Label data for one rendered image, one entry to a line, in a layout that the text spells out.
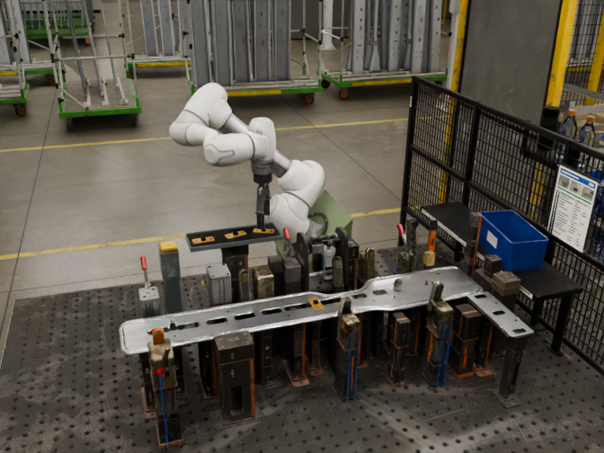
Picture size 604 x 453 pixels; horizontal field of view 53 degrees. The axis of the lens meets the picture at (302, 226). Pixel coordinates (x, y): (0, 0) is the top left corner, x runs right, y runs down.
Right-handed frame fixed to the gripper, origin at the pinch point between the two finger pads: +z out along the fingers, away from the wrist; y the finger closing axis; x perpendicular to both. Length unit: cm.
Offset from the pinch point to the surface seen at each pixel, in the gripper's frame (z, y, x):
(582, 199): -14, -3, 122
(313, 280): 24.9, 3.8, 20.8
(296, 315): 21.4, 35.4, 17.4
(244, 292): 19.0, 25.6, -3.6
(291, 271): 15.4, 14.0, 13.1
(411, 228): 4, -7, 59
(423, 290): 21, 12, 65
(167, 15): 23, -879, -317
